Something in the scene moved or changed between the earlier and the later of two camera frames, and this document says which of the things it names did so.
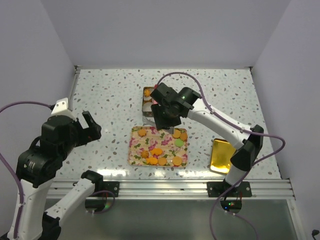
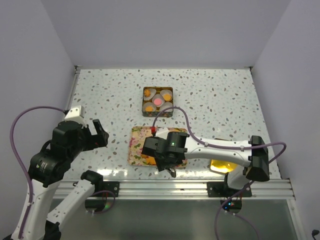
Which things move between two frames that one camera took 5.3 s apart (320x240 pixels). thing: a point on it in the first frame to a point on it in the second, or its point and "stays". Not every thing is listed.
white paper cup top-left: x=147 y=92 stays
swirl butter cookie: x=147 y=92 stays
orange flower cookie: x=142 y=132 to x=149 y=109
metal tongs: x=151 y=121 to x=173 y=172
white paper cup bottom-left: x=146 y=106 stays
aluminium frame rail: x=262 y=188 stays
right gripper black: x=160 y=122 to x=162 y=165
